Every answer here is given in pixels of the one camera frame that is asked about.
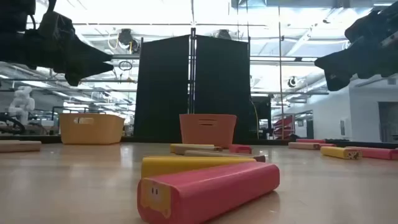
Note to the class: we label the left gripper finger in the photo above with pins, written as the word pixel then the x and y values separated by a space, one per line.
pixel 90 46
pixel 81 70

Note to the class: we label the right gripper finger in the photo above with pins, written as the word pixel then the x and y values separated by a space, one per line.
pixel 335 81
pixel 342 62

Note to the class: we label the yellow plastic bin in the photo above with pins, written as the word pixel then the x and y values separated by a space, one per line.
pixel 93 130

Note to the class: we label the red block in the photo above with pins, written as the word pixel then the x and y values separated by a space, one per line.
pixel 376 153
pixel 311 141
pixel 211 193
pixel 328 145
pixel 240 149

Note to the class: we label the yellow block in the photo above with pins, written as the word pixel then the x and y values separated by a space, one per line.
pixel 186 145
pixel 186 165
pixel 335 152

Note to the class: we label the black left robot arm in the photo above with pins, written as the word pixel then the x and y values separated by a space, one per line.
pixel 15 12

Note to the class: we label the white humanoid robot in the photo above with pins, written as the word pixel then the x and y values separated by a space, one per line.
pixel 21 102

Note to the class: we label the thin vertical metal pole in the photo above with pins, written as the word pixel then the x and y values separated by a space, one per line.
pixel 280 93

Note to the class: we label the red shelf rack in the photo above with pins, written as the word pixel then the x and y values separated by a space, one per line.
pixel 283 124

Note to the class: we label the black cabinet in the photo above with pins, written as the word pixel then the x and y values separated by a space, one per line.
pixel 262 109

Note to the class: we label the black folding partition screen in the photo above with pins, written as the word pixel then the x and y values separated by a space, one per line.
pixel 161 93

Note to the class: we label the orange plastic bin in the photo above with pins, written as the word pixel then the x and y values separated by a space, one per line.
pixel 207 133

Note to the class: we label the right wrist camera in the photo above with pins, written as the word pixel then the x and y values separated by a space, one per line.
pixel 360 29

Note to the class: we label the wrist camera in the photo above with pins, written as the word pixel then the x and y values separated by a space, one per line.
pixel 57 26
pixel 360 29

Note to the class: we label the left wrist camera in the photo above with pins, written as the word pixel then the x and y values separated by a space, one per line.
pixel 57 26

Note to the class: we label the grey wall box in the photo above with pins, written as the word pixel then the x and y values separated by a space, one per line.
pixel 342 127

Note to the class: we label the black table frame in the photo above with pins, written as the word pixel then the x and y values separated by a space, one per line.
pixel 149 139

